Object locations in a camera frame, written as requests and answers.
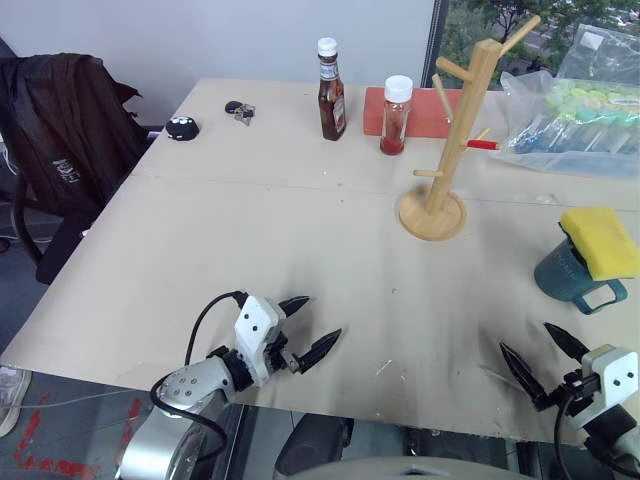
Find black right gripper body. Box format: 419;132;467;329
539;369;604;417

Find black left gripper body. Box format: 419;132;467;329
263;325;304;376

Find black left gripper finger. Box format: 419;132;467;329
293;327;343;375
277;295;313;318

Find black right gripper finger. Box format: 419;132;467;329
499;341;551;413
543;322;591;363

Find teal mug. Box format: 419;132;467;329
533;236;629;316

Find wooden mug tree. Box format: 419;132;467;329
398;14;543;243

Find dark rounded shape under table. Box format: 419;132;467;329
278;416;355;477

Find yellow sponge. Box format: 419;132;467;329
559;207;640;282

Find grey robot torso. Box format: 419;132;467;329
292;454;519;480

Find bunch of keys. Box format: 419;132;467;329
224;100;256;125

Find brown sauce bottle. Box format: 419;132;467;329
316;36;348;142

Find red spice jar white lid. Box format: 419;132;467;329
379;74;414;157

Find black round case white dots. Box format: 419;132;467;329
165;115;202;142

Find clear plastic bag of bottles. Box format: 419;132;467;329
491;21;640;181

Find red cutting board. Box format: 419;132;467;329
363;86;464;140

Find grey sneaker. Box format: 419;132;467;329
0;367;33;437

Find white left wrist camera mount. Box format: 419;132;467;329
233;295;289;388

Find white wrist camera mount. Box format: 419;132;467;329
569;343;640;432
233;295;289;388

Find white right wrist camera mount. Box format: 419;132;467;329
569;343;640;432

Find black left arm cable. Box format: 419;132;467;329
150;289;250;466

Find dark window frame post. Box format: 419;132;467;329
421;0;450;92

